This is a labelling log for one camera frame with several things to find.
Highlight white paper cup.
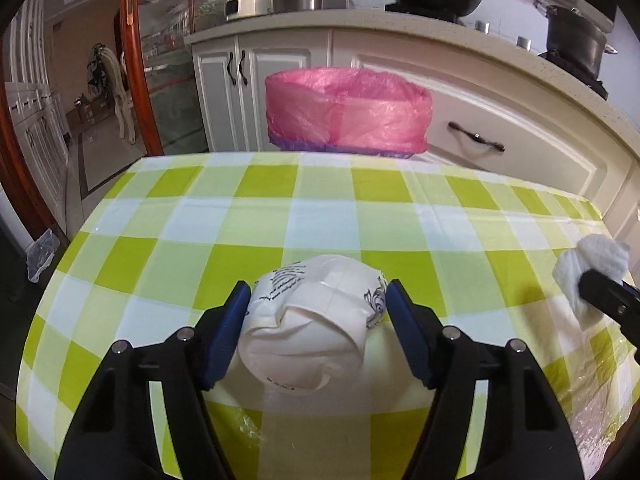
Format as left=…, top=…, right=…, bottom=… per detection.
left=238, top=255, right=387, bottom=396

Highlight pink-lined trash bin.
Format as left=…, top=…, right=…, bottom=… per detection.
left=265, top=67, right=433, bottom=158

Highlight white kitchen cabinets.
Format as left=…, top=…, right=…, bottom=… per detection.
left=186, top=10, right=639, bottom=243

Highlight green checked tablecloth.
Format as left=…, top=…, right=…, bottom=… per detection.
left=16, top=153, right=639, bottom=479

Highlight gas stove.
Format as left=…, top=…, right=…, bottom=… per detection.
left=383, top=1, right=612, bottom=102

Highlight white dining chair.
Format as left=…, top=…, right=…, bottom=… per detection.
left=87, top=44, right=136, bottom=145

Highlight dark stock pot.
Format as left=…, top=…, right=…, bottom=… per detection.
left=533, top=0, right=617, bottom=80

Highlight white rice cooker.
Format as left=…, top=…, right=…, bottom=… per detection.
left=224, top=0, right=272, bottom=22

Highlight red wooden door frame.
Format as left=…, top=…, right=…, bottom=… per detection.
left=0, top=0, right=281, bottom=241

